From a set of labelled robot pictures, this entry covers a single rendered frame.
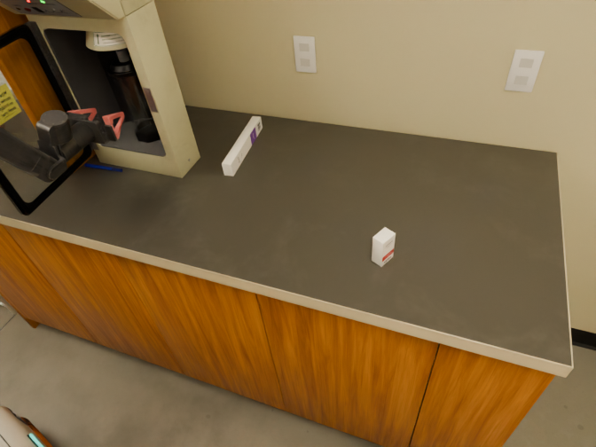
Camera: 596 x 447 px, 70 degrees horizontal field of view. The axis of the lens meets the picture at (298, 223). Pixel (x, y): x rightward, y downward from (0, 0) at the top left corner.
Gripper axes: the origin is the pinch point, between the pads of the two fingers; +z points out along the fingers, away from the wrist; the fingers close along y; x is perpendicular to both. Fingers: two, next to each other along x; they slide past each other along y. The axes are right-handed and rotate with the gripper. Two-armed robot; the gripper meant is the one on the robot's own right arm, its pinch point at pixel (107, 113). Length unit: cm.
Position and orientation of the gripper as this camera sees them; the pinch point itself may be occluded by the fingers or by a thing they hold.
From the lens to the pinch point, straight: 131.2
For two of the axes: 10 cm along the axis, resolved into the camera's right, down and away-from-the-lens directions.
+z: 3.5, -6.8, 6.4
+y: -9.3, -2.0, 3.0
